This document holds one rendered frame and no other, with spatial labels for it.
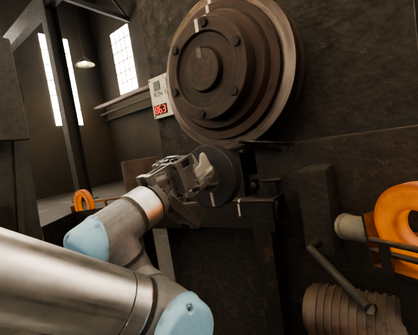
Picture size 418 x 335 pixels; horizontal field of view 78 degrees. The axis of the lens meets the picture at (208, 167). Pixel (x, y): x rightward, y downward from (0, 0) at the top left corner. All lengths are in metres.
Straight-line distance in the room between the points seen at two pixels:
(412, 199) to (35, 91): 11.45
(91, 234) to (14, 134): 2.86
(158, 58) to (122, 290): 1.08
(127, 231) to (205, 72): 0.50
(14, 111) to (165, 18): 2.32
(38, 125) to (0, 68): 7.98
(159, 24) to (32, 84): 10.49
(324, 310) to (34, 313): 0.56
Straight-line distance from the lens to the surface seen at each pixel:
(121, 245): 0.43
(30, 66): 11.85
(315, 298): 0.70
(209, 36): 0.80
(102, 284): 0.30
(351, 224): 0.65
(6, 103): 3.29
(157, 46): 1.28
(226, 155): 0.59
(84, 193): 1.64
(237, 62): 0.72
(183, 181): 0.51
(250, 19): 0.80
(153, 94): 1.24
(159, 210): 0.47
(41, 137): 11.24
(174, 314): 0.33
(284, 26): 0.78
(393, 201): 0.58
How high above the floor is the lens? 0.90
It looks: 4 degrees down
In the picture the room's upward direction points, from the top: 9 degrees counter-clockwise
